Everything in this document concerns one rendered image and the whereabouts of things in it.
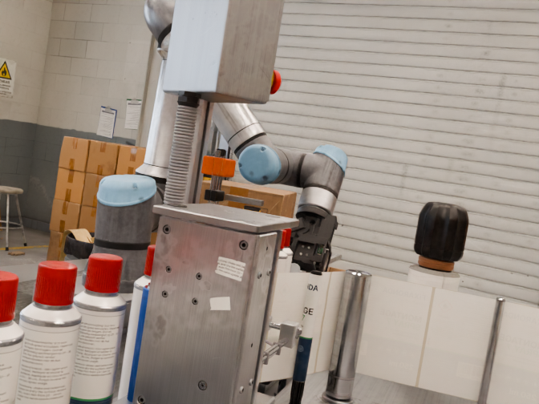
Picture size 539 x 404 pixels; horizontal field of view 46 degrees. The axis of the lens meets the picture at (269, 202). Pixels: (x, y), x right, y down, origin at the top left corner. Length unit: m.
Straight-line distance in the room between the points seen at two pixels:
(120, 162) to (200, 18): 3.91
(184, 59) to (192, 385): 0.56
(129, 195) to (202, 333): 0.74
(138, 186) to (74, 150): 3.86
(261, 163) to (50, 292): 0.70
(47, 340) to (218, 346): 0.15
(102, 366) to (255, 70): 0.50
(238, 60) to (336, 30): 4.89
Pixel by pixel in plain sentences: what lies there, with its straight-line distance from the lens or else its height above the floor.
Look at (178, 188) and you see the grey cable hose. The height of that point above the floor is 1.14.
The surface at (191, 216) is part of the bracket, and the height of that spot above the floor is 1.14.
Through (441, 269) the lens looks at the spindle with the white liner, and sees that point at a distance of 1.09.
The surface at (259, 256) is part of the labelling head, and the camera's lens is 0.59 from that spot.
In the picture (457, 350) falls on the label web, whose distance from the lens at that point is 0.95.
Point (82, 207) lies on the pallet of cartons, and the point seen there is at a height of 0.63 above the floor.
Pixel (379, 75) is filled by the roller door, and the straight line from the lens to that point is 5.60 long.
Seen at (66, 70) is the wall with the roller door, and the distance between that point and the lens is 7.72.
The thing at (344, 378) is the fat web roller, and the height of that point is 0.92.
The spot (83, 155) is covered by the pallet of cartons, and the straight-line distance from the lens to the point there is 5.11.
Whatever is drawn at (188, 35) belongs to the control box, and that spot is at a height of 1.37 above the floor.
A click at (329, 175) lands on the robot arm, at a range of 1.32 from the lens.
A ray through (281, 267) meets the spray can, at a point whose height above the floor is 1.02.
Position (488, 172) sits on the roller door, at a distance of 5.29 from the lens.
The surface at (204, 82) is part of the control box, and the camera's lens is 0.95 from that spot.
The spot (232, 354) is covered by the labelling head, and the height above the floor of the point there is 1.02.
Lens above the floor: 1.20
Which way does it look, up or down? 4 degrees down
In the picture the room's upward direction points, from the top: 9 degrees clockwise
